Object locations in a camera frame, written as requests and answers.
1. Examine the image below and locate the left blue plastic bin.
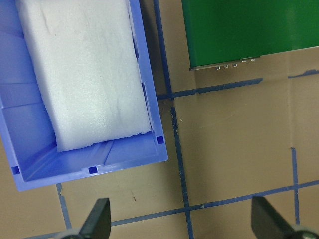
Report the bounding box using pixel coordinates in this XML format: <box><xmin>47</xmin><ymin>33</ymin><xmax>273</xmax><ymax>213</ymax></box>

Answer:
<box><xmin>0</xmin><ymin>0</ymin><xmax>168</xmax><ymax>191</ymax></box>

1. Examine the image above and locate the white foam bin liner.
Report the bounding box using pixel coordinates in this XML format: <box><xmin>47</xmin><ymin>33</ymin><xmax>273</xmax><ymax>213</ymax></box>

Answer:
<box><xmin>16</xmin><ymin>0</ymin><xmax>151</xmax><ymax>152</ymax></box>

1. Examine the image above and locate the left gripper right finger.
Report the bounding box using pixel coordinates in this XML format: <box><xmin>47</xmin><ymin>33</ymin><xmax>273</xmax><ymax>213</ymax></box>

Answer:
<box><xmin>251</xmin><ymin>196</ymin><xmax>304</xmax><ymax>239</ymax></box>

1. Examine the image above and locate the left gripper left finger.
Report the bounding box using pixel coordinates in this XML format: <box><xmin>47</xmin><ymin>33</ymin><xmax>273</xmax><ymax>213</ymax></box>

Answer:
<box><xmin>59</xmin><ymin>198</ymin><xmax>111</xmax><ymax>239</ymax></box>

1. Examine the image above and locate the green conveyor belt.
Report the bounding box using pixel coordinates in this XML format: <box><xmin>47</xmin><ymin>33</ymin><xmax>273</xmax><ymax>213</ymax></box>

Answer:
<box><xmin>182</xmin><ymin>0</ymin><xmax>319</xmax><ymax>70</ymax></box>

